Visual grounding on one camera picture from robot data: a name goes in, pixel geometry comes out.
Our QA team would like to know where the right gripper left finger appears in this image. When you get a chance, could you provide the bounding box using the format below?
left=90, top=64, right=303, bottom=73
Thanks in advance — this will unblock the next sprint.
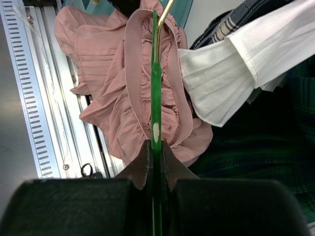
left=0, top=141, right=153, bottom=236

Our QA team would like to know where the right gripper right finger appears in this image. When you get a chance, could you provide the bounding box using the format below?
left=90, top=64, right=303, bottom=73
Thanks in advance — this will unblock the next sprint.
left=161, top=143, right=311, bottom=236

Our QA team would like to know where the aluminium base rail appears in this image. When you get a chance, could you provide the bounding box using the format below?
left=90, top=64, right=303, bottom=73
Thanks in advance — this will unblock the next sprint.
left=25, top=6, right=125, bottom=178

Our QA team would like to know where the white pleated skirt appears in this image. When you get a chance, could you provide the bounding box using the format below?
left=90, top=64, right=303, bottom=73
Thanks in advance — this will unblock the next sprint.
left=179, top=0, right=315, bottom=127

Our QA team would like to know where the dark green plaid skirt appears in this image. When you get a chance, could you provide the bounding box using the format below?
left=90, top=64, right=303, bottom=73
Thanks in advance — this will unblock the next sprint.
left=190, top=58, right=315, bottom=223

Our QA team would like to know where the pink pleated skirt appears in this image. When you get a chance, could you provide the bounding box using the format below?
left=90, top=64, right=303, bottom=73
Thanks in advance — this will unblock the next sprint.
left=55, top=0, right=213, bottom=166

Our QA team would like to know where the green hanger of pink skirt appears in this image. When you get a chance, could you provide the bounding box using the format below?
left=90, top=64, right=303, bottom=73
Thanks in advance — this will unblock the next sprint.
left=151, top=0, right=174, bottom=236

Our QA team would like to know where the slotted cable duct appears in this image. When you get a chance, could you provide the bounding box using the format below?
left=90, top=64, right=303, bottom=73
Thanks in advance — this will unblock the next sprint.
left=0, top=0, right=61, bottom=178

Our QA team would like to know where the navy plaid skirt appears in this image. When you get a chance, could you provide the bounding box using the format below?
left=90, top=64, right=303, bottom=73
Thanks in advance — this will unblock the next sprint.
left=190, top=0, right=292, bottom=50

